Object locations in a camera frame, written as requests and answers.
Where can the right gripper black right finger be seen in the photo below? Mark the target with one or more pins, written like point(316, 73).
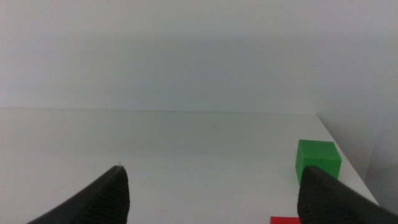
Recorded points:
point(326, 202)

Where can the red cube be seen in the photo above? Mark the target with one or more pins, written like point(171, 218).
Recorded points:
point(284, 221)

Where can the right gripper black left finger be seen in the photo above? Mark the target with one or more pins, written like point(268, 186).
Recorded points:
point(99, 202)

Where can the green cube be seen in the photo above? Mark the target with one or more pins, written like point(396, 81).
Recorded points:
point(317, 152)

